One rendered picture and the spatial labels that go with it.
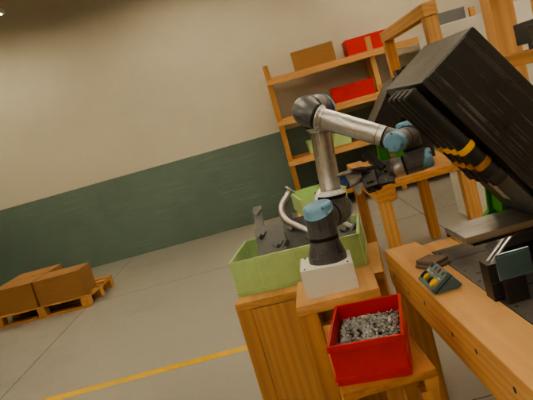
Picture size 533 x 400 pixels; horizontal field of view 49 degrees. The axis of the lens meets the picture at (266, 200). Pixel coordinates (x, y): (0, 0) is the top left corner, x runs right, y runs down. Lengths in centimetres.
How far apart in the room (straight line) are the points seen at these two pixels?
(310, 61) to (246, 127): 141
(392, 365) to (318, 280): 68
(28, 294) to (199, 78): 391
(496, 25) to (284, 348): 161
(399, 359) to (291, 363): 116
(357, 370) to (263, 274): 113
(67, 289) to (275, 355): 472
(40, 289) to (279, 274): 493
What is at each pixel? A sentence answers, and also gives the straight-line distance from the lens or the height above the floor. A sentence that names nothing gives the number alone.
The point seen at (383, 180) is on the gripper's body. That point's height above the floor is 122.
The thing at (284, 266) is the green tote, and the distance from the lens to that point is 270.
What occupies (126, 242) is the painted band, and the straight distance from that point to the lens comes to 944.
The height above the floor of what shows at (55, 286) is 33.
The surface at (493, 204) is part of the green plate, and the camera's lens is 190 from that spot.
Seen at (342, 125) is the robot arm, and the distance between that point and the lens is 217.
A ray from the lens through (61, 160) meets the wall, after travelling 953.
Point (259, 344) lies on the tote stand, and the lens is 275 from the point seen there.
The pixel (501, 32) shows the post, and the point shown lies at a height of 162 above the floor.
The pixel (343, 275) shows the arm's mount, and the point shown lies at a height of 91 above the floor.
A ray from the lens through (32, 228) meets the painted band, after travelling 984.
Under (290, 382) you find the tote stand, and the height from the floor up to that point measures 38.
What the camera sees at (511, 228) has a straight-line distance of 164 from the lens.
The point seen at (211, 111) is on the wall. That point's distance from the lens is 900.
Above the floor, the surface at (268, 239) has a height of 97.
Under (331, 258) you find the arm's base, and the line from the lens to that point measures 228.
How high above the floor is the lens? 158
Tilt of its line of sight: 8 degrees down
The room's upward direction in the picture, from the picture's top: 16 degrees counter-clockwise
